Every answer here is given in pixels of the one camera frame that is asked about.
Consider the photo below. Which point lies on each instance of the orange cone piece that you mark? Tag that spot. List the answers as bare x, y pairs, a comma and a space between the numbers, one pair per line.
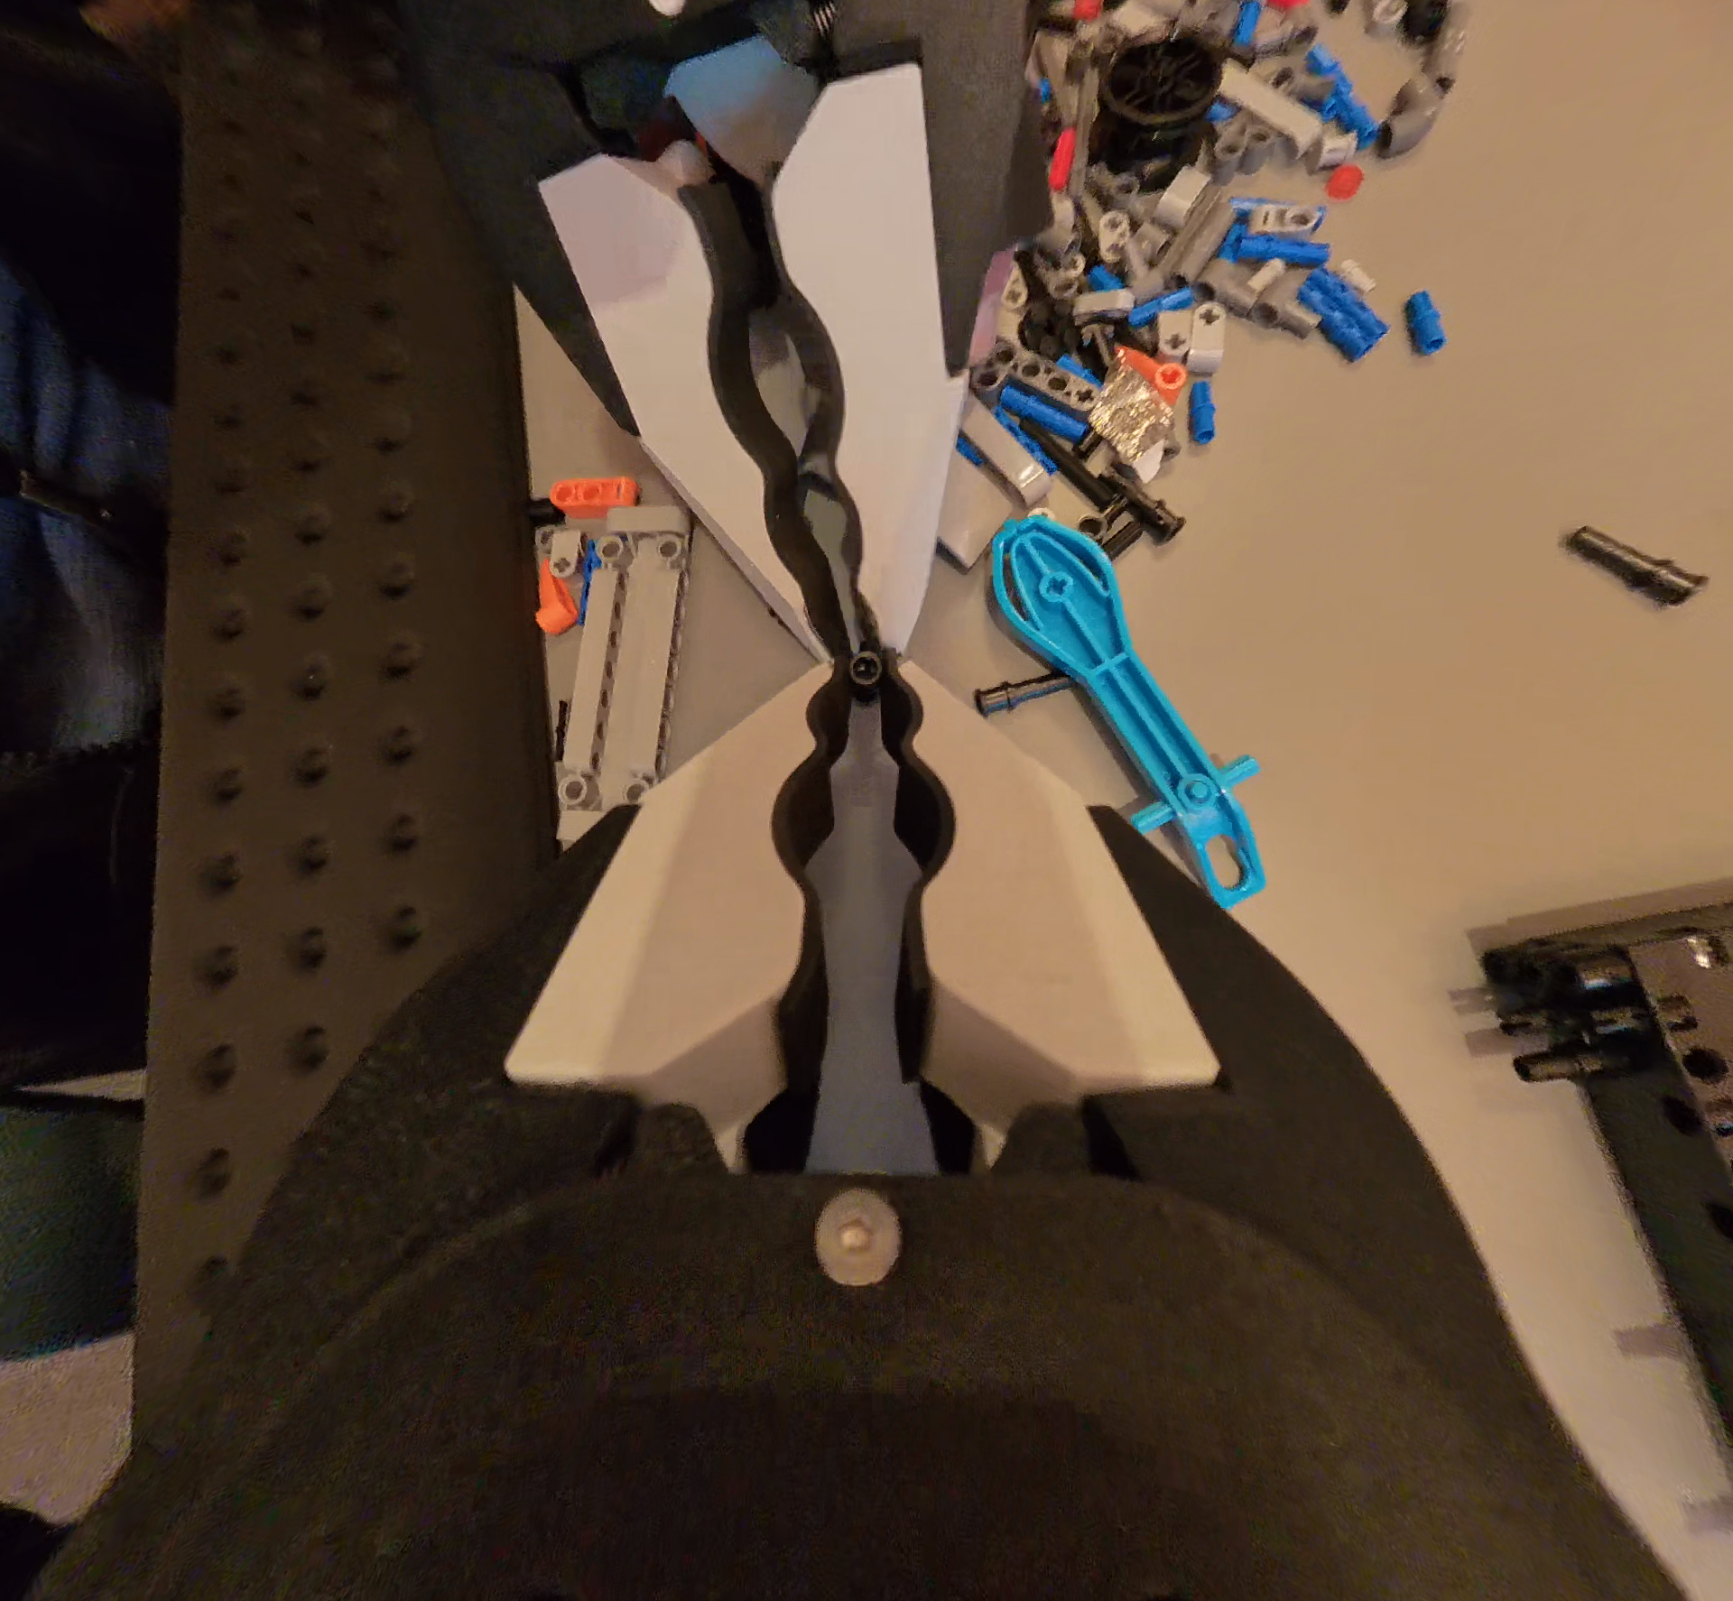
555, 588

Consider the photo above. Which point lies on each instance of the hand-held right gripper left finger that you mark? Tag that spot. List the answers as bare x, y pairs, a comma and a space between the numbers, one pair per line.
677, 953

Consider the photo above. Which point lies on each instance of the orange holed beam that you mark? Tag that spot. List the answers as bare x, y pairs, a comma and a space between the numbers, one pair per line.
590, 495

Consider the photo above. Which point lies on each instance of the grey frame piece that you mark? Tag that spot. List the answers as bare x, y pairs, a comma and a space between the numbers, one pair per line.
629, 654

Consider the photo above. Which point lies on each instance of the black axle pin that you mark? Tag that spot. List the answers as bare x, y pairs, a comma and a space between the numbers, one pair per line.
1030, 691
1133, 514

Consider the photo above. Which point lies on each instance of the cyan frame piece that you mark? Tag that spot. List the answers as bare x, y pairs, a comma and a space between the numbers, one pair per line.
1111, 669

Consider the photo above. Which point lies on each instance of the black perforated panel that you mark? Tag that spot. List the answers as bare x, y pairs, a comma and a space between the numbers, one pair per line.
325, 682

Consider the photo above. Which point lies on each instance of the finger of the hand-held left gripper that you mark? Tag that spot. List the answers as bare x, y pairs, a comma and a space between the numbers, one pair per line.
636, 304
880, 222

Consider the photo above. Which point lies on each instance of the black connector pin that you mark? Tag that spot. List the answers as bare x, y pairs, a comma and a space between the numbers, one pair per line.
862, 674
1635, 566

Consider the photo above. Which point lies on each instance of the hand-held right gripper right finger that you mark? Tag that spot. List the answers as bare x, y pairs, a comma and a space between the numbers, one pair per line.
1055, 953

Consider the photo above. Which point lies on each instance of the black base plate assembly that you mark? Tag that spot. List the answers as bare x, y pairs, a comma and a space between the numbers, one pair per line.
1651, 1088

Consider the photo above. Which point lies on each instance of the pile of building kit parts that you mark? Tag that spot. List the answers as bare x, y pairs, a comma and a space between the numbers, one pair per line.
1245, 167

